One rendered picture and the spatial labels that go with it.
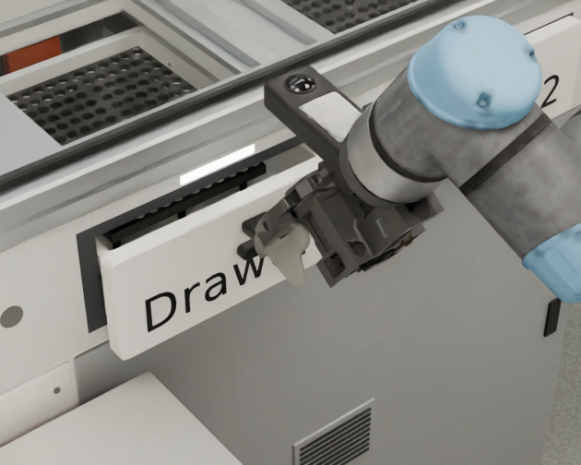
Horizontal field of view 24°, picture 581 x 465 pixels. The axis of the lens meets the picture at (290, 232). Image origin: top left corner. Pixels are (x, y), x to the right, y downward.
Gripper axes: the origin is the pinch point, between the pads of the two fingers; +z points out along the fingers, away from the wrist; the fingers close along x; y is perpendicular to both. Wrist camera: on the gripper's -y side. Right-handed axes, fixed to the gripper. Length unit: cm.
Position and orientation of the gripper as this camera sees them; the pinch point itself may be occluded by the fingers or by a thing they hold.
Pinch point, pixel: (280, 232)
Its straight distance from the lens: 114.5
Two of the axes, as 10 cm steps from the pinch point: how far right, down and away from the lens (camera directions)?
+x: 7.9, -3.9, 4.8
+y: 5.1, 8.5, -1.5
